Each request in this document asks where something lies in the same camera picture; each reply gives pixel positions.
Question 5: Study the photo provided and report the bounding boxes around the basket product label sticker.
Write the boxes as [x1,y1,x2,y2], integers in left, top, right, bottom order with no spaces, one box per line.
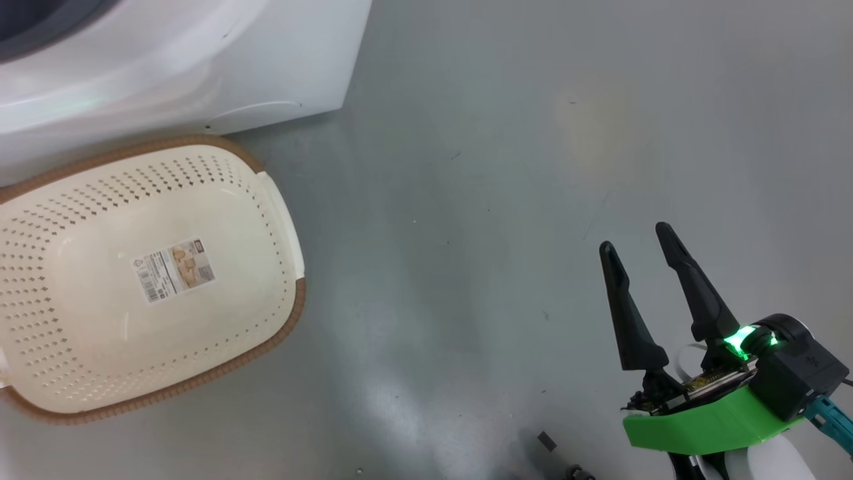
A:
[131,239,216,304]

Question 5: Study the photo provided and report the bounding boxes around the white front-load washing machine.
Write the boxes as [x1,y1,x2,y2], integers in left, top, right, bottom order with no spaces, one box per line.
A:
[0,0,374,187]

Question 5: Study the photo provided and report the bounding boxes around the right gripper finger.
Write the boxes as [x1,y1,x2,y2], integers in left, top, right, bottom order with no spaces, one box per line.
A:
[655,222,742,344]
[598,241,669,374]

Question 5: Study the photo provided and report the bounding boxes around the cream perforated laundry basket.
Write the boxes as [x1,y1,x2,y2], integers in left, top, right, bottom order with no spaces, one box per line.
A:
[0,135,307,425]

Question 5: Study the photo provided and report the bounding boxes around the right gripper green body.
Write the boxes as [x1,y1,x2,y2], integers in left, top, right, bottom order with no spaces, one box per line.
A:
[622,359,807,454]

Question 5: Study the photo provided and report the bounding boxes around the round white filter cover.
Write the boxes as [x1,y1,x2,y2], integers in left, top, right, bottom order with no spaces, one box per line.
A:
[205,100,302,134]

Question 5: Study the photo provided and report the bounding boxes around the white flat ribbon cable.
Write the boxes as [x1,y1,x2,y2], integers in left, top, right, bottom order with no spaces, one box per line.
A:
[675,342,708,384]

